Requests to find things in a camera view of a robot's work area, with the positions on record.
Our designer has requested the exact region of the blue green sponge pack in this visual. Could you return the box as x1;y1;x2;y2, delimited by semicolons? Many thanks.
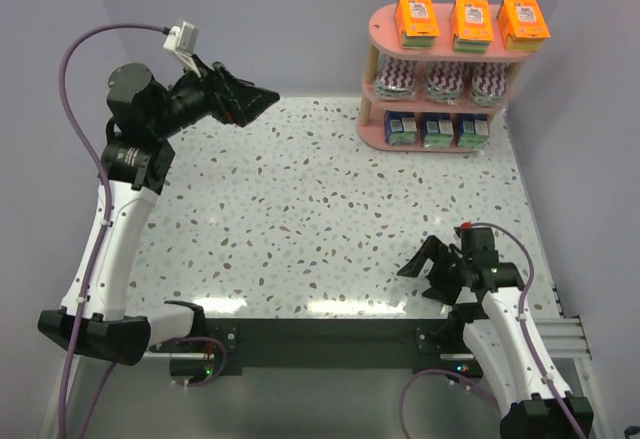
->
456;113;490;149
384;111;418;146
422;113;454;149

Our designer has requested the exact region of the purple striped sponge pack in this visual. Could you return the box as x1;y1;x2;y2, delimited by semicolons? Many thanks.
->
373;56;419;100
470;62;508;108
424;61;466;105

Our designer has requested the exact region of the orange green Sponge Daddy box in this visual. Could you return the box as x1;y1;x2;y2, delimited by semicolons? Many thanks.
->
394;0;440;49

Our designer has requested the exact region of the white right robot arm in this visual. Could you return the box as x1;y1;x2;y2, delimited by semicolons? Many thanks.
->
398;222;594;438

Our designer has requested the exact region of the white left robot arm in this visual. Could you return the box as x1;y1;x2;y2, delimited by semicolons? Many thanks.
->
37;62;280;365

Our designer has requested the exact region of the pink three-tier shelf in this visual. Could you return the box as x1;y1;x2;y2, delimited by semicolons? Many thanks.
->
357;3;536;152

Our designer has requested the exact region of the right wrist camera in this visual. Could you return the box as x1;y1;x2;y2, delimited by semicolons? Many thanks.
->
454;221;479;238

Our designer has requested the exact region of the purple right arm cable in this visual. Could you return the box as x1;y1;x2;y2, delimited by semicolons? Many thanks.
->
474;222;591;439

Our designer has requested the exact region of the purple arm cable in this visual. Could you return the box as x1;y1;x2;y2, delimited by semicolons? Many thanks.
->
55;23;171;439
474;222;591;439

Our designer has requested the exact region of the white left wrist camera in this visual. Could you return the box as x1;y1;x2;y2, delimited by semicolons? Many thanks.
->
163;21;200;76

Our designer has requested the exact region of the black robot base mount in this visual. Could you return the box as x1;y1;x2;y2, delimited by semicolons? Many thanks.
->
164;316;481;376

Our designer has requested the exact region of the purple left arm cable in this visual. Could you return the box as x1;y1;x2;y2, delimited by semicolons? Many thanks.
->
55;23;171;439

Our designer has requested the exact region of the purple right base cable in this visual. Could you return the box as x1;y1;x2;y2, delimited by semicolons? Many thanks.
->
398;368;506;439

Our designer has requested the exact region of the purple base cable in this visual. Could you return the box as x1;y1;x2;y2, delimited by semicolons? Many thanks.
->
168;337;230;389
398;368;506;439

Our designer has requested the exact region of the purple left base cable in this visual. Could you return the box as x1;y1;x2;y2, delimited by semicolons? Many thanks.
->
168;337;230;389

